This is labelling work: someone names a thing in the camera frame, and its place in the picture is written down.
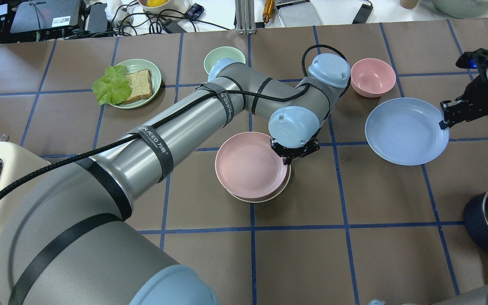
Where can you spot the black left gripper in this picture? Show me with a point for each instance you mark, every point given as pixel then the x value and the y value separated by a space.
pixel 293 152

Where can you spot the blue plate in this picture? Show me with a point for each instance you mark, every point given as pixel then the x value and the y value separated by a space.
pixel 406 131

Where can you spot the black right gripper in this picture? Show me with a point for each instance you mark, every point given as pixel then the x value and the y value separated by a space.
pixel 478 94

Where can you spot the dark blue saucepan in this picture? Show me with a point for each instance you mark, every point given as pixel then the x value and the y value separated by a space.
pixel 474 220

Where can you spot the bread slice on plate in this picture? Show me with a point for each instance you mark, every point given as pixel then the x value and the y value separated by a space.
pixel 140 86

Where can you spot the mint green plate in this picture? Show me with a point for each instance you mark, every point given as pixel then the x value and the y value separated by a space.
pixel 138 64

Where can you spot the orange handled tool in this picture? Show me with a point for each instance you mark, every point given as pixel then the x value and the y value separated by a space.
pixel 268 9

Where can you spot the pink bowl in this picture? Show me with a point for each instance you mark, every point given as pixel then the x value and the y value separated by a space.
pixel 372 77

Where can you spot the white toaster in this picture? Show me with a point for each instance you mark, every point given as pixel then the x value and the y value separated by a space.
pixel 16 162

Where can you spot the mint green bowl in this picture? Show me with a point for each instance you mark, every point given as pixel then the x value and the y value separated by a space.
pixel 220 53

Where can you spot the green lettuce leaf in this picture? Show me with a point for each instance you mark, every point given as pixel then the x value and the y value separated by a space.
pixel 113 87

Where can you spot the aluminium frame post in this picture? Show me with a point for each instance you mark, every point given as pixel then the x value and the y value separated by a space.
pixel 245 17

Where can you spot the cream white plate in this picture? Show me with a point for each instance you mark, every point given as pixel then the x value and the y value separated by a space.
pixel 271 196

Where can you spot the silver metal tin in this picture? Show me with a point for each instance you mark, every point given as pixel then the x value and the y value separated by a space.
pixel 297 13

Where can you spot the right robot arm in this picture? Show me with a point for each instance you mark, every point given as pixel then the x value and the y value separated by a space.
pixel 409 131

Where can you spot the black power adapter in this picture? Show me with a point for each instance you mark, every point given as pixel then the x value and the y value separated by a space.
pixel 363 13

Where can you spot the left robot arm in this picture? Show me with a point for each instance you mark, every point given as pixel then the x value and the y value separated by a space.
pixel 68 243

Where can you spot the black electronics box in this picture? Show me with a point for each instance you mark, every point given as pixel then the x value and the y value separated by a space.
pixel 48 15

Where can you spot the pink plate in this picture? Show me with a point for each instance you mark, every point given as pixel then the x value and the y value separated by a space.
pixel 247 166

